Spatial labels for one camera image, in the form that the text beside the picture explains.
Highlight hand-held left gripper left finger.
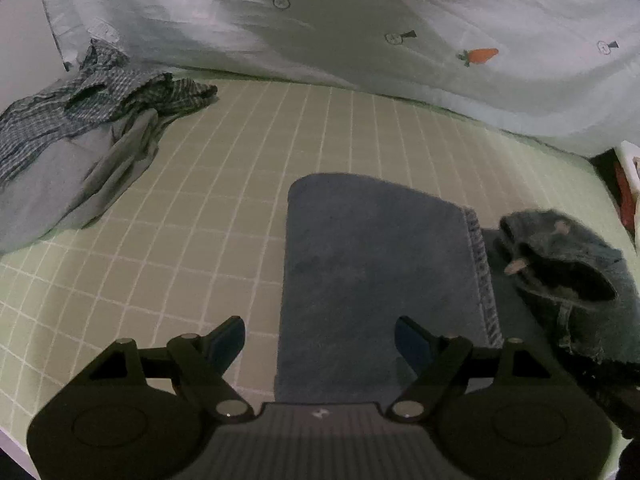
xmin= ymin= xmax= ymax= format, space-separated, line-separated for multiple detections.
xmin=75 ymin=316 xmax=255 ymax=423

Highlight red and white box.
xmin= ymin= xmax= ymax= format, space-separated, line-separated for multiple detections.
xmin=614 ymin=141 xmax=640 ymax=243

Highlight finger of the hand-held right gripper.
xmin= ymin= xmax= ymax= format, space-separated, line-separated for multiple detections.
xmin=567 ymin=355 xmax=640 ymax=441

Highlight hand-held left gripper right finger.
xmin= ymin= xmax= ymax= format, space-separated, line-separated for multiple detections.
xmin=385 ymin=316 xmax=569 ymax=422

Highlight blue plaid shirt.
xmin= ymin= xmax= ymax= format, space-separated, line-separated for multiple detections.
xmin=0 ymin=40 xmax=219 ymax=183

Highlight grey garment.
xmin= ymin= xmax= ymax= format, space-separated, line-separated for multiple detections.
xmin=0 ymin=107 xmax=173 ymax=256

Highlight blue denim jeans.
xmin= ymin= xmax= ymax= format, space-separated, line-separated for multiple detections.
xmin=275 ymin=172 xmax=640 ymax=406

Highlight white carrot print quilt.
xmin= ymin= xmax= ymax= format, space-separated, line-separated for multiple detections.
xmin=37 ymin=0 xmax=640 ymax=158

